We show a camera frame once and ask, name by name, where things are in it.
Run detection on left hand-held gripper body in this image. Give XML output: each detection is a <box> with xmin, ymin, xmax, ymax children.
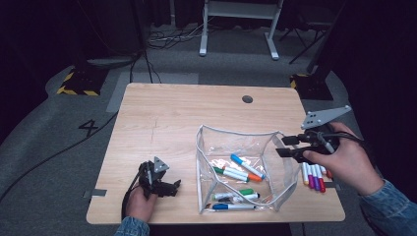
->
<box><xmin>138</xmin><ymin>155</ymin><xmax>171</xmax><ymax>200</ymax></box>

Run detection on purple cap white marker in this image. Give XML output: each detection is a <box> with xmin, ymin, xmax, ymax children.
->
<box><xmin>311</xmin><ymin>163</ymin><xmax>322</xmax><ymax>192</ymax></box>

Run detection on black yellow striped stand base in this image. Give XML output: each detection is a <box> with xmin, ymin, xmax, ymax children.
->
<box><xmin>56</xmin><ymin>67</ymin><xmax>109</xmax><ymax>96</ymax></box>

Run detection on left hand-held gripper black cable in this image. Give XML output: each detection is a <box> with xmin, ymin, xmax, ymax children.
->
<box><xmin>120</xmin><ymin>172</ymin><xmax>143</xmax><ymax>219</ymax></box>

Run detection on grey flat stand base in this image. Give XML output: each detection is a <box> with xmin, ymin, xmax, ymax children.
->
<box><xmin>86</xmin><ymin>53</ymin><xmax>143</xmax><ymax>71</ymax></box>

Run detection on black hanging cables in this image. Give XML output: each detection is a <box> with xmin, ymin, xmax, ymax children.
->
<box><xmin>129</xmin><ymin>48</ymin><xmax>162</xmax><ymax>85</ymax></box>

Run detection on clear plastic zipper pouch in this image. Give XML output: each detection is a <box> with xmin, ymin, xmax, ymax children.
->
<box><xmin>195</xmin><ymin>124</ymin><xmax>301</xmax><ymax>215</ymax></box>

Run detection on green cap white marker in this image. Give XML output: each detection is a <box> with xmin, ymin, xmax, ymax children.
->
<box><xmin>211</xmin><ymin>165</ymin><xmax>250</xmax><ymax>183</ymax></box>
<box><xmin>212</xmin><ymin>188</ymin><xmax>256</xmax><ymax>201</ymax></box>

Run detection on long black floor cable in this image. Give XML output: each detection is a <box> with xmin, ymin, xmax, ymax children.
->
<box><xmin>0</xmin><ymin>110</ymin><xmax>120</xmax><ymax>202</ymax></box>

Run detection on magenta cap white marker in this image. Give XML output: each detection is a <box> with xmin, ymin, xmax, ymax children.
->
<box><xmin>306</xmin><ymin>163</ymin><xmax>316</xmax><ymax>190</ymax></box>

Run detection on black folding stand legs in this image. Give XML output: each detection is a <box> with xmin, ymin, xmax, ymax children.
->
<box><xmin>278</xmin><ymin>24</ymin><xmax>328</xmax><ymax>65</ymax></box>

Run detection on white metal stand frame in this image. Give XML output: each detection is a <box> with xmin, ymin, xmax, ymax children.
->
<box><xmin>199</xmin><ymin>0</ymin><xmax>285</xmax><ymax>61</ymax></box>

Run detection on person's left hand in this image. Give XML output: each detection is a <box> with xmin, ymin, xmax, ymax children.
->
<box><xmin>125</xmin><ymin>186</ymin><xmax>158</xmax><ymax>223</ymax></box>

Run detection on dark stand column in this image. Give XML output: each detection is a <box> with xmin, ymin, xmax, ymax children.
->
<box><xmin>305</xmin><ymin>0</ymin><xmax>349</xmax><ymax>76</ymax></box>

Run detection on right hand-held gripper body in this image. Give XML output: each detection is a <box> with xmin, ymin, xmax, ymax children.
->
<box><xmin>294</xmin><ymin>104</ymin><xmax>352</xmax><ymax>165</ymax></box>

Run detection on tangle of floor cables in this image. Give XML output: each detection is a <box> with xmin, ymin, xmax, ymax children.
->
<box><xmin>147</xmin><ymin>19</ymin><xmax>214</xmax><ymax>50</ymax></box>

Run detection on yellow cap white marker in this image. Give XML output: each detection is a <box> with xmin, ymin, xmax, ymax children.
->
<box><xmin>301</xmin><ymin>161</ymin><xmax>310</xmax><ymax>186</ymax></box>

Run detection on person's right hand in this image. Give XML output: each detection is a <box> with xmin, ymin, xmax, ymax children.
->
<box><xmin>302</xmin><ymin>121</ymin><xmax>385</xmax><ymax>198</ymax></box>

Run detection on black stand base yellow edge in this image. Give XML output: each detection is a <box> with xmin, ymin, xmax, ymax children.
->
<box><xmin>289</xmin><ymin>73</ymin><xmax>334</xmax><ymax>101</ymax></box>

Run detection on orange cap white marker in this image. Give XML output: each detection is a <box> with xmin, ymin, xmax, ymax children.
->
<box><xmin>222</xmin><ymin>165</ymin><xmax>264</xmax><ymax>183</ymax></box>

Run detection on black cap white marker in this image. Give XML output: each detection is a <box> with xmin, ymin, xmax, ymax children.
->
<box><xmin>218</xmin><ymin>193</ymin><xmax>261</xmax><ymax>204</ymax></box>

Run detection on blue cap white marker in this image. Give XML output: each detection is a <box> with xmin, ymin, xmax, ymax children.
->
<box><xmin>211</xmin><ymin>203</ymin><xmax>258</xmax><ymax>211</ymax></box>
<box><xmin>229</xmin><ymin>153</ymin><xmax>267</xmax><ymax>180</ymax></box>

